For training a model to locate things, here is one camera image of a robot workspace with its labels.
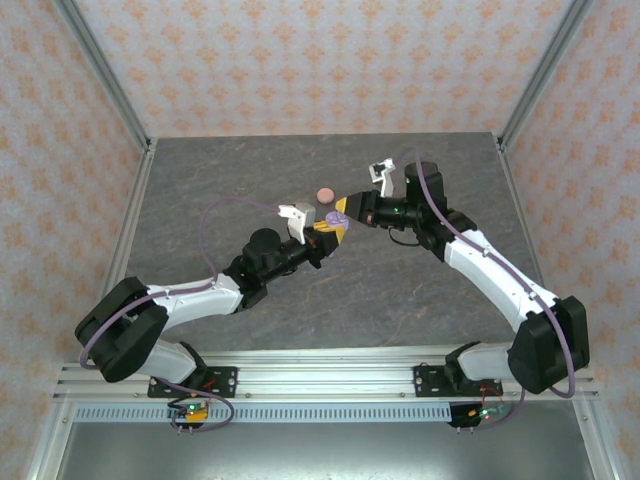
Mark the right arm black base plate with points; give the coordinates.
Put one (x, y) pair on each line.
(425, 380)

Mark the aluminium mounting rail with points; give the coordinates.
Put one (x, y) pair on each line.
(325, 372)

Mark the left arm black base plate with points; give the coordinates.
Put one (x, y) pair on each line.
(225, 380)

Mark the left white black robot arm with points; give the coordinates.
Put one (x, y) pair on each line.
(200, 300)

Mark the aluminium frame post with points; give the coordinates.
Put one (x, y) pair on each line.
(105, 75)
(545, 75)

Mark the aluminium table side rail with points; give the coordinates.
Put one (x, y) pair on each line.
(132, 200)
(518, 200)

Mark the pink earbud charging case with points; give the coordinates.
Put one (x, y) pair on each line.
(325, 195)

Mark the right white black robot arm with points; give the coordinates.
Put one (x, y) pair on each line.
(490, 265)

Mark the grey metal sheet panel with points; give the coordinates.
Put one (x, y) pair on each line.
(320, 450)

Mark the purple earbud charging case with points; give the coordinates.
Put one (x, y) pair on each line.
(336, 218)

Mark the small circuit board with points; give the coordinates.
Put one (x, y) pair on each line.
(192, 412)
(487, 412)

